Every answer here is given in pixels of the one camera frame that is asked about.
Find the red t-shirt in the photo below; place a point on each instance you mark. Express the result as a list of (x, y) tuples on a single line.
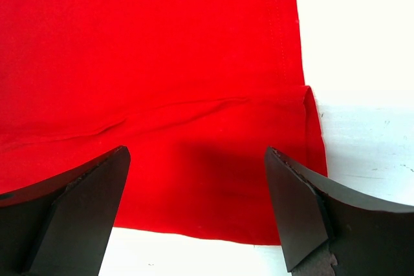
[(197, 90)]

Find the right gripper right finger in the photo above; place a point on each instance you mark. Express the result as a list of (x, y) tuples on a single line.
[(326, 228)]

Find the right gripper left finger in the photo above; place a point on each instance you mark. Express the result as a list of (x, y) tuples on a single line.
[(61, 225)]

